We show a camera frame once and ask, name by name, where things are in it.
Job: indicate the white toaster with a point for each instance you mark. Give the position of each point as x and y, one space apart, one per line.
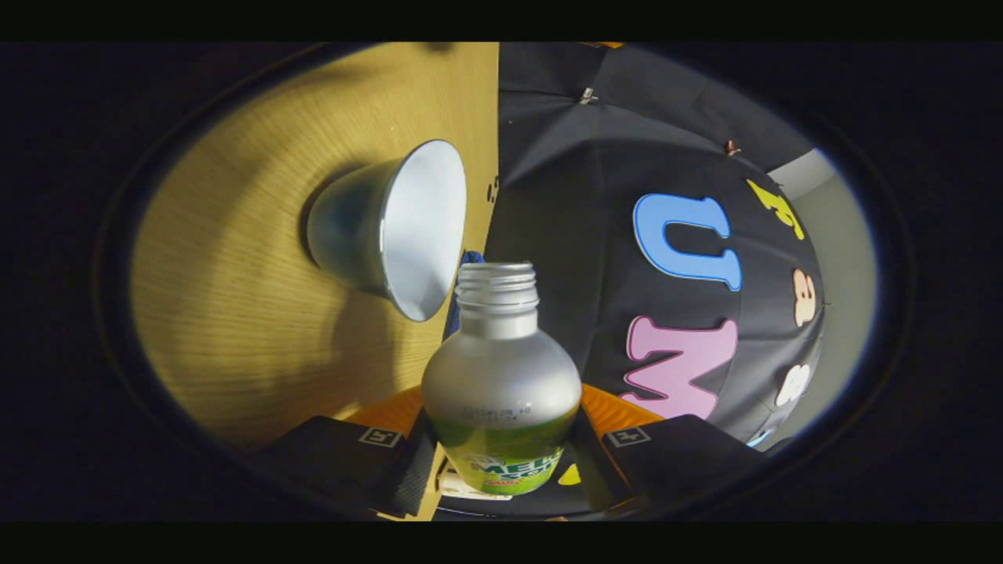
462 487

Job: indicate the silver green water bottle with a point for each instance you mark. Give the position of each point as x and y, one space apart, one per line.
501 384

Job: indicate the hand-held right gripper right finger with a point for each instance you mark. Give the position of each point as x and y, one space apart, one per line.
599 470

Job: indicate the white teacup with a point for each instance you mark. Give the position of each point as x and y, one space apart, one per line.
415 227

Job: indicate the blue folded towel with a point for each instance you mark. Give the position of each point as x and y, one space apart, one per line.
470 258

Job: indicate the silver metal clip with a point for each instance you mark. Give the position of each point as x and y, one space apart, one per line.
587 95

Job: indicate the black backdrop cloth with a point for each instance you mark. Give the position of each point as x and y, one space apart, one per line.
564 196

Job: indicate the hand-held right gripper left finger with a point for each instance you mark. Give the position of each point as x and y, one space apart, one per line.
407 478

